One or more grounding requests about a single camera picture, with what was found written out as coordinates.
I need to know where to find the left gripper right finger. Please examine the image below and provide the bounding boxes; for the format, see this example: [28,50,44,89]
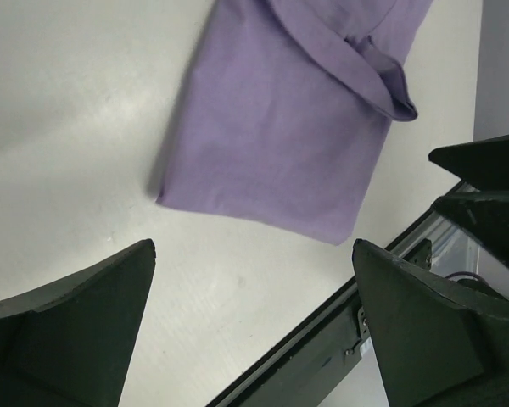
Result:
[352,239,509,406]

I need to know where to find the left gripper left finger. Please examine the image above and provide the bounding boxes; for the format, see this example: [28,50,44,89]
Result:
[0,239,156,406]

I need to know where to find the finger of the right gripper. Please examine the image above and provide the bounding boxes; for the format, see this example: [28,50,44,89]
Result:
[428,135,509,191]
[432,190,509,269]

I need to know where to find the purple t shirt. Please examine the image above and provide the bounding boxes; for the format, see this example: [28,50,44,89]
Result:
[158,1,431,245]

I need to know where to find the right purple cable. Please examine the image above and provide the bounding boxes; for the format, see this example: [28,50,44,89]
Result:
[445,270,489,285]

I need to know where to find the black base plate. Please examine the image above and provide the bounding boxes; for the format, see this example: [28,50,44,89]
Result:
[203,203,450,407]

